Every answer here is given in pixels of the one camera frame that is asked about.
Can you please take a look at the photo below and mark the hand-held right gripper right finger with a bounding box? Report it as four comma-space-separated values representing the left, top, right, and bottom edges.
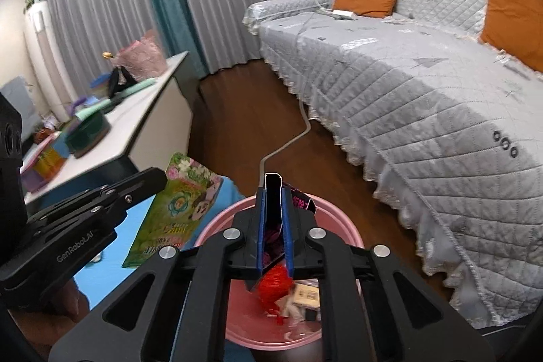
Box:
282, 192, 496, 362

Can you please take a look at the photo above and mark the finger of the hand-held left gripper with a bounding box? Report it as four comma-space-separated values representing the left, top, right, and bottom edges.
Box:
25, 168, 168, 237

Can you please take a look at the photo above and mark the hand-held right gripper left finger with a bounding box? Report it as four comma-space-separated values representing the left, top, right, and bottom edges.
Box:
49, 190, 266, 362

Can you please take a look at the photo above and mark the dark maroon wrapper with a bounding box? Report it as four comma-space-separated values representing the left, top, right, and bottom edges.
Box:
250, 173, 318, 292

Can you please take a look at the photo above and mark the red plastic bag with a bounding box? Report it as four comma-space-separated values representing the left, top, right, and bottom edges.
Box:
257, 264, 293, 324

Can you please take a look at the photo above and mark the beige rectangular box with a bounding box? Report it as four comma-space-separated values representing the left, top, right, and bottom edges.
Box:
293, 279, 321, 322

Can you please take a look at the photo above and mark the green printed packet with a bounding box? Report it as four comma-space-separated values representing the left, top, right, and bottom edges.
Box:
122, 152, 224, 268

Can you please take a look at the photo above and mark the pink plastic bin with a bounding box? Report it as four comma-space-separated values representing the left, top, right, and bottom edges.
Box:
193, 196, 366, 351

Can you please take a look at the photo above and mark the person's left hand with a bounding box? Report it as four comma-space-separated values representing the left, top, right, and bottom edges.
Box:
8, 279, 100, 358

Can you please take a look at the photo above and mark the dark green basin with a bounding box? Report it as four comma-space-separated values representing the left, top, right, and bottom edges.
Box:
65, 114, 112, 158

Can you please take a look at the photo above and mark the colourful striped box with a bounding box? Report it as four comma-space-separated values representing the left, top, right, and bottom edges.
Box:
19, 131, 71, 193

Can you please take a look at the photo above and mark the white top coffee table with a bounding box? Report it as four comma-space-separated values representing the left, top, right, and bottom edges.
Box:
23, 50, 196, 206

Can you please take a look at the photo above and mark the stack of colourful bowls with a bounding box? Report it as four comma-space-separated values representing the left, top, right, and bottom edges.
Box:
90, 74, 112, 97

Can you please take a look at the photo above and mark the mint green tray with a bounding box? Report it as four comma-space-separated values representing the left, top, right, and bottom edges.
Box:
114, 78, 157, 95

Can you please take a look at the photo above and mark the grey television dust cover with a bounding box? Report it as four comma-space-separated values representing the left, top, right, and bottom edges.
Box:
0, 76, 39, 151

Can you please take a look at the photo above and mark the pink fabric basket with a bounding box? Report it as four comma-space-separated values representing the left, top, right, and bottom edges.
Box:
115, 29, 168, 83

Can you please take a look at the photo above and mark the white tower air conditioner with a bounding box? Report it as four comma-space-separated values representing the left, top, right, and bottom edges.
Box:
23, 0, 79, 123

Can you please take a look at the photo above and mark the grey quilted sofa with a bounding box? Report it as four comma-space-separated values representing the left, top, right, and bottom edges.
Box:
242, 0, 543, 331

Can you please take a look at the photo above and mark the white cable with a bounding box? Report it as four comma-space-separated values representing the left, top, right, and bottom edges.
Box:
258, 9, 340, 191

